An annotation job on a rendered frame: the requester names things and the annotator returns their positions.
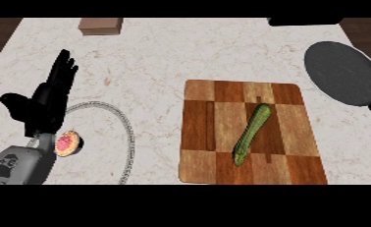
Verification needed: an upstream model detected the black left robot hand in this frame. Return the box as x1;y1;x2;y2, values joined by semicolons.
0;48;80;139

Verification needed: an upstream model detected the wooden cutting board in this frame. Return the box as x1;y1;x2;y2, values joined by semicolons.
177;79;329;186

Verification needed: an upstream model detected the green squash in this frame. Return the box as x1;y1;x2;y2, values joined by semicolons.
231;102;274;168

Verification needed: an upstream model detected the dark grey pan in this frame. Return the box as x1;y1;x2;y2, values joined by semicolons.
304;40;371;108

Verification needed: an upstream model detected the brown wooden block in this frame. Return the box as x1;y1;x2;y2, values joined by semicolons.
77;17;125;36

